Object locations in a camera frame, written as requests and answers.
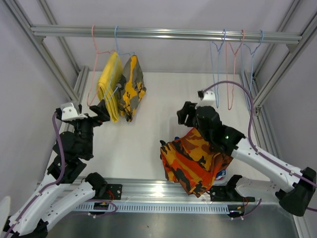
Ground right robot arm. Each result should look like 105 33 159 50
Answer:
177 102 317 217

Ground pink wire hanger far left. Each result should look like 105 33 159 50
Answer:
86 25 116 107

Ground blue hanger with camo trousers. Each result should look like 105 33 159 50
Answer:
100 26 136 104

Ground right aluminium frame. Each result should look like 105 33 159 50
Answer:
240 0 317 157

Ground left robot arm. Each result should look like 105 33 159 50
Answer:
3 100 110 238

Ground blue white patterned trousers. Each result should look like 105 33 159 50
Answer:
215 169 226 180

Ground blue hanger with orange trousers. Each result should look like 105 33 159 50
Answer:
210 29 226 109

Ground white slotted cable duct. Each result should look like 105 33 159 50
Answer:
74 202 229 214

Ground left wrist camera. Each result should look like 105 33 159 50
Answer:
56 102 88 121

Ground grey yellow camouflage trousers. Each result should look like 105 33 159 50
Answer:
117 55 147 122

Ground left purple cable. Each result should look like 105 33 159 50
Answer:
0 111 66 238

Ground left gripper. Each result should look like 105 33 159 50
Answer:
71 99 109 157

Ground left aluminium frame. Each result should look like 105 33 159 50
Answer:
1 0 90 107

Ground aluminium hanging rail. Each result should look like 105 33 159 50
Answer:
31 25 303 45

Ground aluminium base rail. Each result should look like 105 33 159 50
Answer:
31 176 302 204

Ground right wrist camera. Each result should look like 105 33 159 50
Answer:
196 90 216 108

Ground aluminium frame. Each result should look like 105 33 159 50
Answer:
1 0 90 107
240 0 317 157

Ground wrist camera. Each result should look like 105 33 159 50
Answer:
196 90 216 108
56 102 88 121

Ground orange brown camouflage trousers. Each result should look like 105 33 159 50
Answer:
159 127 233 198

